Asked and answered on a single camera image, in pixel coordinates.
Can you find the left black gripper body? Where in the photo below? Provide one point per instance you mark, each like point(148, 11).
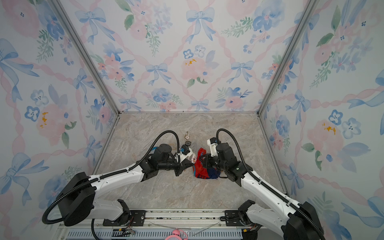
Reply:
point(171, 165)

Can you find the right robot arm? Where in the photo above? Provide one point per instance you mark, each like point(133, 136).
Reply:
point(304, 225)

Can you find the pink round object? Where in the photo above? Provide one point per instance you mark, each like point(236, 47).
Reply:
point(177, 235)

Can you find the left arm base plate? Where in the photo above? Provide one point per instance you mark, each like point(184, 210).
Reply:
point(136, 217)

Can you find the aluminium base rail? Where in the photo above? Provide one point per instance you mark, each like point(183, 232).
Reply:
point(189, 218)

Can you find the small gold watch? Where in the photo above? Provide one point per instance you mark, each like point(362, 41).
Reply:
point(187, 135)

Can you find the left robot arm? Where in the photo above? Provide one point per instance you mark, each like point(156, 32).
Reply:
point(79, 200)

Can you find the red blue patterned cloth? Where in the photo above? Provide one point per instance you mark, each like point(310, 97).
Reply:
point(200, 171)

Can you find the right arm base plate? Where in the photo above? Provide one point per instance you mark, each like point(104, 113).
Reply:
point(236, 218)

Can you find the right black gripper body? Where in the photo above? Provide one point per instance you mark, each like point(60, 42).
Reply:
point(214, 162)

